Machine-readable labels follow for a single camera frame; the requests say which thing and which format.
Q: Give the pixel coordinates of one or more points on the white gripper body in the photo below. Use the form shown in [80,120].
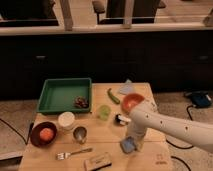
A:
[138,139]

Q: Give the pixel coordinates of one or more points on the blue sponge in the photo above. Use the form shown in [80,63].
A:
[127,145]

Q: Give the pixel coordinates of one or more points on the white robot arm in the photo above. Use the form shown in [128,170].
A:
[145,115]

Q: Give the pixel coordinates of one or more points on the orange bowl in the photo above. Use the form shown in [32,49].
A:
[130,101]

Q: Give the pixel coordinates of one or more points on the light green cup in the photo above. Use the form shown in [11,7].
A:
[104,112]

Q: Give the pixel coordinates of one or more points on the green chili pepper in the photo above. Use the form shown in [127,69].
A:
[113,97]

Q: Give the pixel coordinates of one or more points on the wooden block eraser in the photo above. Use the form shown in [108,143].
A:
[97,162]

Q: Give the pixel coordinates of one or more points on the clear plastic bag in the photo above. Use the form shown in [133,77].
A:
[127,88]

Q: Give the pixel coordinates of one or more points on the small metal cup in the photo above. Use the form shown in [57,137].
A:
[80,134]

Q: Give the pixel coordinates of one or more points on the dark grapes bunch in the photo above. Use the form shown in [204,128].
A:
[81,102]

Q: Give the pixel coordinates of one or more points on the blue device on floor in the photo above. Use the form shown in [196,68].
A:
[199,99]

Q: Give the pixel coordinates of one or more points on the white round container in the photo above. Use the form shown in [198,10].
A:
[66,120]

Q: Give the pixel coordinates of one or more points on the silver fork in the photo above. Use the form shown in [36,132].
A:
[65,155]

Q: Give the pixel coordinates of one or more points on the green plastic tray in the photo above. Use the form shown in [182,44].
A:
[58,95]

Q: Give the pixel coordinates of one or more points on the orange fruit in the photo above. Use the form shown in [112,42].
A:
[46,134]

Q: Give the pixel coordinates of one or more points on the black office chair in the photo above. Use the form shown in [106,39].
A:
[127,11]

